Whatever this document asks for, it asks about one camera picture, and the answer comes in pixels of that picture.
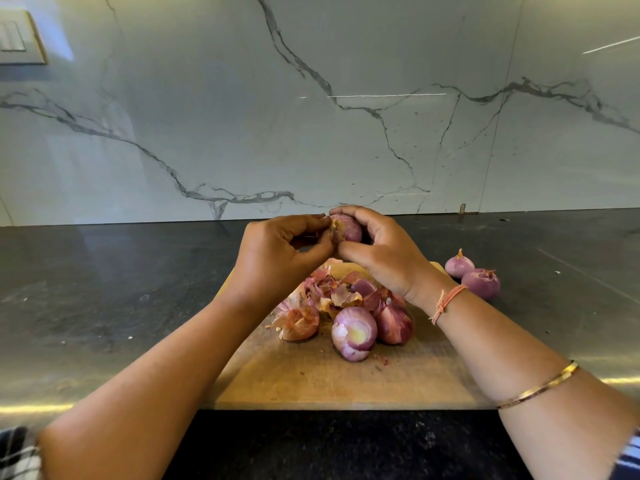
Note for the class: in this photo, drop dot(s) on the person's right forearm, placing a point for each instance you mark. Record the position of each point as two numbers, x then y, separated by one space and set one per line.
535 380

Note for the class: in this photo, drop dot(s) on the brownish red onion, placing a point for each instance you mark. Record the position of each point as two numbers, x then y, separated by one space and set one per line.
346 229

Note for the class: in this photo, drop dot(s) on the red onion with pale patch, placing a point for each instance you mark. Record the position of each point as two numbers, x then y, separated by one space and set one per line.
354 334

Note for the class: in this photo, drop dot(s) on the gold bangle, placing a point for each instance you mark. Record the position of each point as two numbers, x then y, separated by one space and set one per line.
540 385

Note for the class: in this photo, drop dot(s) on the person's right hand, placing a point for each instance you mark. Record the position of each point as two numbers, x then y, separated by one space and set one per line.
395 257

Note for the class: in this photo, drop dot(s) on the person's left hand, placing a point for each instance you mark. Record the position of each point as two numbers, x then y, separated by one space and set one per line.
270 265

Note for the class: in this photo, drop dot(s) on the white wall switch plate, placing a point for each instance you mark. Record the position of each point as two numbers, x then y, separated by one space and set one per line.
18 37

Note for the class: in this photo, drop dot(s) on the small red onion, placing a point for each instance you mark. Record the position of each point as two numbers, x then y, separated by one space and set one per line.
459 264

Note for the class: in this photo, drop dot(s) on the black white plaid sleeve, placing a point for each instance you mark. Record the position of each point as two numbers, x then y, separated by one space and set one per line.
18 457

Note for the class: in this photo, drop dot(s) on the pile of onion peels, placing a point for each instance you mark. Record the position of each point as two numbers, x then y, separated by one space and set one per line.
330 290

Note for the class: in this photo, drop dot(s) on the person's left forearm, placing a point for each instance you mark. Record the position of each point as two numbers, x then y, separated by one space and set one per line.
140 405

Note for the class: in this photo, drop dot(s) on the wooden cutting board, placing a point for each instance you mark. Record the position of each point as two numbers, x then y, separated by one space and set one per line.
290 380

